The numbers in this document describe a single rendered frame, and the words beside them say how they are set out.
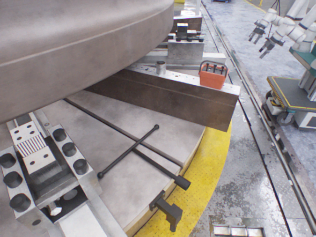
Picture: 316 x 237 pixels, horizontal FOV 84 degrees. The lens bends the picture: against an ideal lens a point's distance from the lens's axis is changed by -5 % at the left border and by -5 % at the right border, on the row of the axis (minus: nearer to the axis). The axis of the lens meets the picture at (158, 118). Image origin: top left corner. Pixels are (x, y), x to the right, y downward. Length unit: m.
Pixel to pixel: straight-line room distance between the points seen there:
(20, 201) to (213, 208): 1.24
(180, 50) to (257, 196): 1.77
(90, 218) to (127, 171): 0.42
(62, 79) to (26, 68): 0.17
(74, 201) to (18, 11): 0.95
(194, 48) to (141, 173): 1.67
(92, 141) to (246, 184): 1.33
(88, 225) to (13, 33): 0.96
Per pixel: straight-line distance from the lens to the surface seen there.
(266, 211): 1.74
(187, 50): 2.45
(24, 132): 1.03
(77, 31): 1.17
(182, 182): 1.24
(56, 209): 1.03
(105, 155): 1.46
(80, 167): 0.92
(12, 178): 1.03
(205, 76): 1.42
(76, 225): 1.09
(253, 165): 1.94
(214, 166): 1.80
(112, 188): 1.29
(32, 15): 1.13
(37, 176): 0.97
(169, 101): 1.64
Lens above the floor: 1.42
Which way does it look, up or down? 41 degrees down
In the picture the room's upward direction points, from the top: straight up
